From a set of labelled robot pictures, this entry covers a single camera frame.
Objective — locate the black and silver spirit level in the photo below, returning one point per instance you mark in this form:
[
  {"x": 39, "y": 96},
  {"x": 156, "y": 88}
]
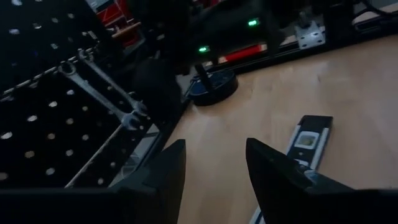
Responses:
[{"x": 311, "y": 141}]

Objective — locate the black pegboard stand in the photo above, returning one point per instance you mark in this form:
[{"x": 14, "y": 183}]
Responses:
[{"x": 18, "y": 146}]

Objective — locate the black gooseneck magnifier lamp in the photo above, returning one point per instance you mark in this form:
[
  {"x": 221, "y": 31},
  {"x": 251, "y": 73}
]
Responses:
[{"x": 217, "y": 90}]

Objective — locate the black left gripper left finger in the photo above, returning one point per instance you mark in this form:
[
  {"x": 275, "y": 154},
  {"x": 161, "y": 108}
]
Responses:
[{"x": 93, "y": 208}]

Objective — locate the silver metal corner bracket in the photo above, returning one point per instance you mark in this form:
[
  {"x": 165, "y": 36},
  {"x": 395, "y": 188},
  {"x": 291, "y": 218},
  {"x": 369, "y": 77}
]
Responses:
[{"x": 311, "y": 37}]

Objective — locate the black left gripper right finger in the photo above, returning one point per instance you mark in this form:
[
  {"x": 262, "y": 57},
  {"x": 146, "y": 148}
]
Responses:
[{"x": 311, "y": 205}]

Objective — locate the flat red tray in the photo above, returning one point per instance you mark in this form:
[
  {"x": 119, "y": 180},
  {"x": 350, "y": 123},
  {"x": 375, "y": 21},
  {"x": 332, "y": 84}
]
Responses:
[{"x": 242, "y": 53}]

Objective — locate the small silver combination wrench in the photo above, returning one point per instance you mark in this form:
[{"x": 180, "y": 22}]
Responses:
[{"x": 109, "y": 82}]

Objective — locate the large silver combination wrench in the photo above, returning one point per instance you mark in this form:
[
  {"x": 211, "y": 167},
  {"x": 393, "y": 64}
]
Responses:
[{"x": 93, "y": 93}]

